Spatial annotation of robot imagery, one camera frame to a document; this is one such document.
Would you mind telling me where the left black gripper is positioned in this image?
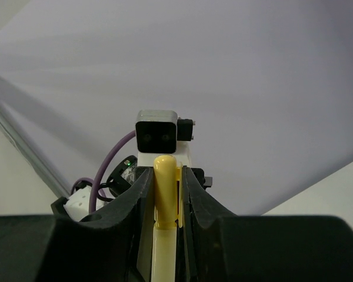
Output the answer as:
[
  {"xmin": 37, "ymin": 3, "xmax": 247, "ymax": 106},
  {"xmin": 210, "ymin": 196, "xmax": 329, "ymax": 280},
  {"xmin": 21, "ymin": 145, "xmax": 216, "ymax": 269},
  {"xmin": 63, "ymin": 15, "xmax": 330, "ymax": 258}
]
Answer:
[{"xmin": 191, "ymin": 168, "xmax": 212, "ymax": 190}]

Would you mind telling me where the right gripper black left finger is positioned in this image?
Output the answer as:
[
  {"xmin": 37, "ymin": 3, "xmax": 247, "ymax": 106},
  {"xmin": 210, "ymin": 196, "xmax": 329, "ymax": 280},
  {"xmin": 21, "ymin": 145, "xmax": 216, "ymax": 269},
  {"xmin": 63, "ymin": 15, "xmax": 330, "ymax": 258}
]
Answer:
[{"xmin": 0, "ymin": 168, "xmax": 153, "ymax": 281}]

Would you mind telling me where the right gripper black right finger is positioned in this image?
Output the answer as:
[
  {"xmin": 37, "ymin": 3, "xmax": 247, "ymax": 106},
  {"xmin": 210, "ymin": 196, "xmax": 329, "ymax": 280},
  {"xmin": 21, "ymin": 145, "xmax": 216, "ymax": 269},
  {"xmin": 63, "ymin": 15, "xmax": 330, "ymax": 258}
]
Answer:
[{"xmin": 181, "ymin": 167, "xmax": 353, "ymax": 281}]

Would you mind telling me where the yellow highlighter cap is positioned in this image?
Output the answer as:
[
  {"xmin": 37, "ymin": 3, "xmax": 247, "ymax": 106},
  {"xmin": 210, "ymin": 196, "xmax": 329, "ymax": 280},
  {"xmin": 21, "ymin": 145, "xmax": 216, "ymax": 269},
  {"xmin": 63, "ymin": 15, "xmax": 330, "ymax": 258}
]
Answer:
[{"xmin": 154, "ymin": 155, "xmax": 183, "ymax": 230}]

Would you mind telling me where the yellow highlighter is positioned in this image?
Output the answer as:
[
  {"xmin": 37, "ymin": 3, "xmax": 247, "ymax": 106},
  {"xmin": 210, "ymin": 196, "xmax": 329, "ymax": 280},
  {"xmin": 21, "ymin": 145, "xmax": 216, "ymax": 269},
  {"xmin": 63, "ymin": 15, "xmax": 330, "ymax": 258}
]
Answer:
[{"xmin": 151, "ymin": 222, "xmax": 177, "ymax": 282}]

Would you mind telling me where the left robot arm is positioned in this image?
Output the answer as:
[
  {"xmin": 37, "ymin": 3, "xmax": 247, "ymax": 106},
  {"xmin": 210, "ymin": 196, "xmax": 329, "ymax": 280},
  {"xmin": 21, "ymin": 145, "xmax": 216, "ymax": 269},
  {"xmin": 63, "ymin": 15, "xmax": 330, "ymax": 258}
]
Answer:
[{"xmin": 51, "ymin": 155, "xmax": 137, "ymax": 221}]

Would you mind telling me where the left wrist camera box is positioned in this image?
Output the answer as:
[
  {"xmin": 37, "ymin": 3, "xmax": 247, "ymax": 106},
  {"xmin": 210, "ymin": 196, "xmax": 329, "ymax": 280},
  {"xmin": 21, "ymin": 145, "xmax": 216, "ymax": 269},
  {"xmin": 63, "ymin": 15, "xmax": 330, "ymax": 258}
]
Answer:
[{"xmin": 135, "ymin": 110, "xmax": 195, "ymax": 154}]

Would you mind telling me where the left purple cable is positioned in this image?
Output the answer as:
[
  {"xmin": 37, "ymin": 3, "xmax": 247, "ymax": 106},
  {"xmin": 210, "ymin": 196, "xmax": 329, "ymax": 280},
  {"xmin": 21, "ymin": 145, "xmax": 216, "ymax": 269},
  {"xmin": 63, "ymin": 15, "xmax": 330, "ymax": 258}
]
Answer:
[{"xmin": 73, "ymin": 130, "xmax": 136, "ymax": 213}]

